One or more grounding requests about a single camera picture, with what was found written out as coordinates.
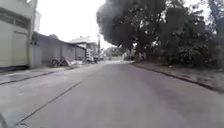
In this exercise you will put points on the utility pole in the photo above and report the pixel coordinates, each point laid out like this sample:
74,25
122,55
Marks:
98,46

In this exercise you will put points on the parked vehicle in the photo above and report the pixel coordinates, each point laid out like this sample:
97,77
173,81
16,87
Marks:
89,59

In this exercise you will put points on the grey asphalt road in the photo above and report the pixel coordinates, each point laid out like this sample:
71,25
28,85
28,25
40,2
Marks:
113,96

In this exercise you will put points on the house with pale roof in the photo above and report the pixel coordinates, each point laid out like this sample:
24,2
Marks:
85,45

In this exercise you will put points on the pile of debris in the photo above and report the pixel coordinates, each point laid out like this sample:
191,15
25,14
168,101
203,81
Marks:
61,62

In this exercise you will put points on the large dark trees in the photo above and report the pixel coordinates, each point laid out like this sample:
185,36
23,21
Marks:
160,30

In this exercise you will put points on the dirt verge beside trees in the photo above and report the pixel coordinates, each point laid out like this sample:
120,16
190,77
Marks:
190,74

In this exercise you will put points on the concrete sidewalk beside building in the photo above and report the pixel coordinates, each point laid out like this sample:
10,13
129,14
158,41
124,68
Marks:
23,74

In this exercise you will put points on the pale green building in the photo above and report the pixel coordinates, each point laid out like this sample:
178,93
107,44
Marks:
15,36

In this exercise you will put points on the grey concrete wall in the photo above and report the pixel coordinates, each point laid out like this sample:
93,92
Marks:
56,51

